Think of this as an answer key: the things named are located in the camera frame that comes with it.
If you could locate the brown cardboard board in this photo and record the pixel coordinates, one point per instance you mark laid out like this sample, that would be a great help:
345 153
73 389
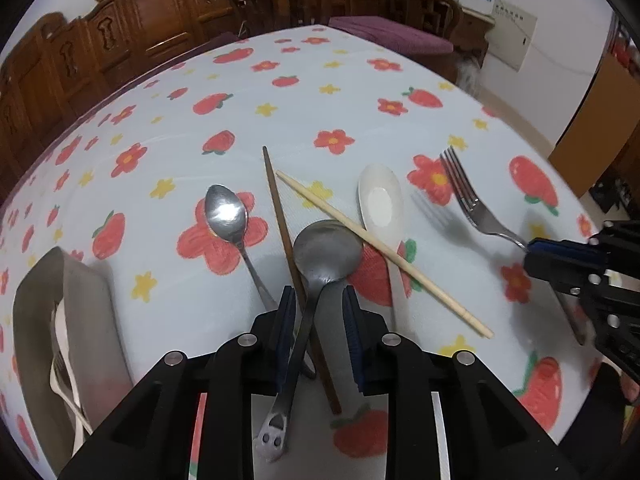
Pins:
600 135

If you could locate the white box blue label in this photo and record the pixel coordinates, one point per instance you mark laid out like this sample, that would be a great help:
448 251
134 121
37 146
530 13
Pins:
475 0

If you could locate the strawberry flower print tablecloth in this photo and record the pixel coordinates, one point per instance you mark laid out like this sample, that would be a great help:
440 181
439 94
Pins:
300 110

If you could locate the light bamboo chopstick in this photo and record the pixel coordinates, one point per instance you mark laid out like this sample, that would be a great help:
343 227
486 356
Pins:
320 200

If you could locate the large metal spoon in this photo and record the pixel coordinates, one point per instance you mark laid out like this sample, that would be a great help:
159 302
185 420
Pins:
327 250

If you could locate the metal fork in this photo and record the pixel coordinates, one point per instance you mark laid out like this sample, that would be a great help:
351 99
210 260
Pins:
472 200

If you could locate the carved wooden sofa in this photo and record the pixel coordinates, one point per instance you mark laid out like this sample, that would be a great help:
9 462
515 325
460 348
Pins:
150 10

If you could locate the rectangular metal tray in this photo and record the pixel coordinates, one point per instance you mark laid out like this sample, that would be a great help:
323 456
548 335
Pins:
90 310

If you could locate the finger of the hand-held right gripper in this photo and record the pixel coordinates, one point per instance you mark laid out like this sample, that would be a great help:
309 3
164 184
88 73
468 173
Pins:
560 247
555 270

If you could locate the dark wooden chopstick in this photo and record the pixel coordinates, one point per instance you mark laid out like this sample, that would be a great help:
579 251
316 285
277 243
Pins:
277 210

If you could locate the clear plastic bag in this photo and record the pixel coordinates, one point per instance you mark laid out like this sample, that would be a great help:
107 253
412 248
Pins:
468 75

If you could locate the small metal spoon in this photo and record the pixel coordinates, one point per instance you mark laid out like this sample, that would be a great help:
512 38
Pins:
226 210

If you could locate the purple armchair cushion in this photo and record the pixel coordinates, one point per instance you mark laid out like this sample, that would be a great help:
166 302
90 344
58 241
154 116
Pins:
390 35

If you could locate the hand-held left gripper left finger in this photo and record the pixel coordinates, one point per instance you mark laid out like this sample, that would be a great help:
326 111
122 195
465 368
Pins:
286 330

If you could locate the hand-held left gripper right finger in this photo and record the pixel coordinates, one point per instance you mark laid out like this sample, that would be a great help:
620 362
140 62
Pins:
352 335

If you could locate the wooden side table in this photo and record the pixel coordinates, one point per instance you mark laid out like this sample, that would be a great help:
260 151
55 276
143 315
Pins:
470 30

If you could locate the white ceramic spoon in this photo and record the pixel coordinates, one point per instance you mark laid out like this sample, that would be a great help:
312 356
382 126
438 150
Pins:
380 200

